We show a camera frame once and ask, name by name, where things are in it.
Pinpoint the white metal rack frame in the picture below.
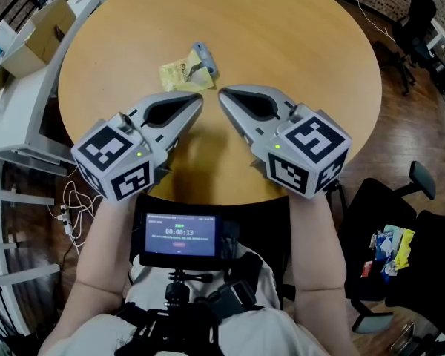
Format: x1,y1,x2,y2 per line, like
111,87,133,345
0,154,62,335

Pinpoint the white floor cable tangle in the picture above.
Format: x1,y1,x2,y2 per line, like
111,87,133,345
46,178,102,254

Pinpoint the white power strip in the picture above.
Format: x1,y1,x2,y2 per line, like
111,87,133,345
57,204,76,239

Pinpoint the round wooden table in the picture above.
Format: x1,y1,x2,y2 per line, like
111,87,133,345
58,0,383,206

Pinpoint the cardboard box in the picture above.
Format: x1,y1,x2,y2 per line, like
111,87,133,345
0,0,78,79

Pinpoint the white cabinet desk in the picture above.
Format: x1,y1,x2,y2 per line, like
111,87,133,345
0,0,111,177

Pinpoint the person's left forearm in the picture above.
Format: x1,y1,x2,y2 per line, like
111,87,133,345
39,194,142,356

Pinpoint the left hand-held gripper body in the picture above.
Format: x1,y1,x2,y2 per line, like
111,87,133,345
70,112,179,202

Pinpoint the person's white shirt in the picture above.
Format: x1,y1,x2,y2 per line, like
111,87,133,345
50,243,320,356

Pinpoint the person's right forearm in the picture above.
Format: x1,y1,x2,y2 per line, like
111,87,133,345
287,189,354,356

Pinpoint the black mesh office chair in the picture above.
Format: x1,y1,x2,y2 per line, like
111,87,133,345
324,160,445,356

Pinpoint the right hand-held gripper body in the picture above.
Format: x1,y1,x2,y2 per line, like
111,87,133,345
248,102,353,200

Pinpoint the black chest harness mount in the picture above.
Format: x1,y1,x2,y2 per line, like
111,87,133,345
114,250,265,356

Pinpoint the blue and silver snack packet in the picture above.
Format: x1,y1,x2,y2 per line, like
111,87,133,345
380,260,398,285

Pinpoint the white paper roll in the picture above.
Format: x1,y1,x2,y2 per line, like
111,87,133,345
0,19,19,53

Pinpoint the yellow snack packet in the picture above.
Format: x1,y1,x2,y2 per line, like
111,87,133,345
394,228,415,271
159,49,215,93

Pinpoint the black chest monitor screen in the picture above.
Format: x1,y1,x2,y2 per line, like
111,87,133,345
139,205,223,271

